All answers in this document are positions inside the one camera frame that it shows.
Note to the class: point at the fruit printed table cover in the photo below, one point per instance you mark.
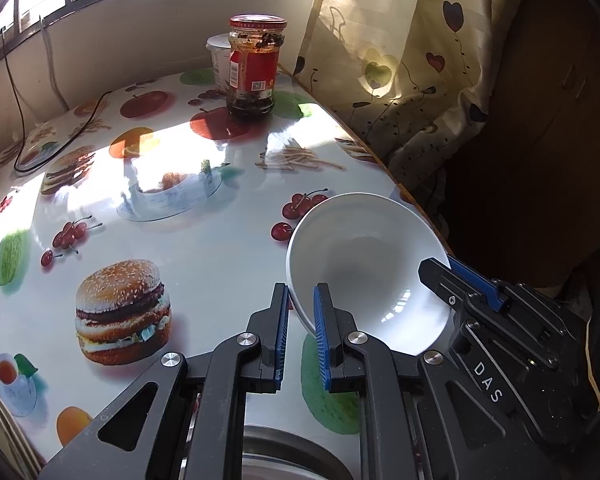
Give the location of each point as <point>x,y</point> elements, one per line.
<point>155,220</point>

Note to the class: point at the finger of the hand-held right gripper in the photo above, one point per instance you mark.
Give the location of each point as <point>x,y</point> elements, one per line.
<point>480,282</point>
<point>445,280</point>

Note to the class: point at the white bowl with grey stripes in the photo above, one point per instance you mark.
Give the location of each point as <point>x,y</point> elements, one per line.
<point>370,270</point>

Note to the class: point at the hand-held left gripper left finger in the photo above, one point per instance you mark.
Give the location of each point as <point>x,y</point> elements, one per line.
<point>280,340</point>

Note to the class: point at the dark wooden cabinet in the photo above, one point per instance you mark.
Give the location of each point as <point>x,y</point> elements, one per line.
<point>555,110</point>

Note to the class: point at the cream curtain with heart print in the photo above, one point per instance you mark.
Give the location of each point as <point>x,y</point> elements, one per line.
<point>405,70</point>

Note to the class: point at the stainless steel bowl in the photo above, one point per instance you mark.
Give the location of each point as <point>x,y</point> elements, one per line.
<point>290,452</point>

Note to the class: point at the glass jar with red label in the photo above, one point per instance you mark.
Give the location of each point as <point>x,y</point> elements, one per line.
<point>252,67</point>

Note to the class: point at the white plastic cup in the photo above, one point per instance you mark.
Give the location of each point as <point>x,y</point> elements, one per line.
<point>219,60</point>

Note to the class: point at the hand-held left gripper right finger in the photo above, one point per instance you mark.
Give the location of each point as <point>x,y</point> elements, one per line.
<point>321,340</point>

